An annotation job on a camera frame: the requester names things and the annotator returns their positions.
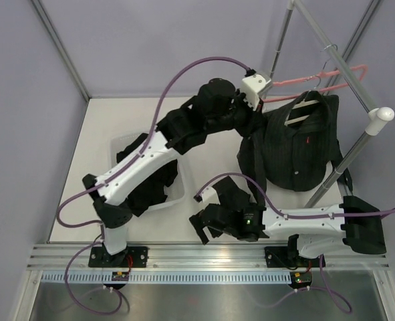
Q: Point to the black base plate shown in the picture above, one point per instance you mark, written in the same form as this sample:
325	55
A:
137	256
283	257

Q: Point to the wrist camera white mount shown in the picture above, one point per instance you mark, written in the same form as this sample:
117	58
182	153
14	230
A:
254	86
208	195

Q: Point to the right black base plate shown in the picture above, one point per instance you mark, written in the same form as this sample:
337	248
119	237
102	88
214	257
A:
283	257

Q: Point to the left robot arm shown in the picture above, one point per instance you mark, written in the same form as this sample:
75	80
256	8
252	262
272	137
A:
149	164

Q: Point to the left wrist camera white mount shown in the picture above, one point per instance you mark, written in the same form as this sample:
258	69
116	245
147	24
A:
254	86

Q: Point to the white slotted cable duct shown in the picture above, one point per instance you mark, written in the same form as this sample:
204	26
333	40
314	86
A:
200	278

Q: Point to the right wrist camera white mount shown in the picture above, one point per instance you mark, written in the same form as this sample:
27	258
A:
208	195

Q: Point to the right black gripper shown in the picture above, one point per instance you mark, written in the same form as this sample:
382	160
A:
196	222

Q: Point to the wooden hanger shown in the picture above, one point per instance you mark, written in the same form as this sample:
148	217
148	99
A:
296	114

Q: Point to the dark striped shirt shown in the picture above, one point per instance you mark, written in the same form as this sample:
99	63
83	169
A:
293	157

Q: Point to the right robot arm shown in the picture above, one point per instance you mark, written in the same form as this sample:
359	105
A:
309	232

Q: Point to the clear plastic basket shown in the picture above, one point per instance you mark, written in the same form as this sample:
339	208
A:
175	193

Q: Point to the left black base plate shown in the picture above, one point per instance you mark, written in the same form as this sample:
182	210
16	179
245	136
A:
137	256

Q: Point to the black shirt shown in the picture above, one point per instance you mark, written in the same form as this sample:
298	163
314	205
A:
151	191

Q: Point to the pink hanger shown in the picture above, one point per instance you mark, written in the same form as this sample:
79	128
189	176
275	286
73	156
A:
363	68

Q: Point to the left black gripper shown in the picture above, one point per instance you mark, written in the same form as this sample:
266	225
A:
254	119

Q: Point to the aluminium rail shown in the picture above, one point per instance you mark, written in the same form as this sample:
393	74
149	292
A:
191	257

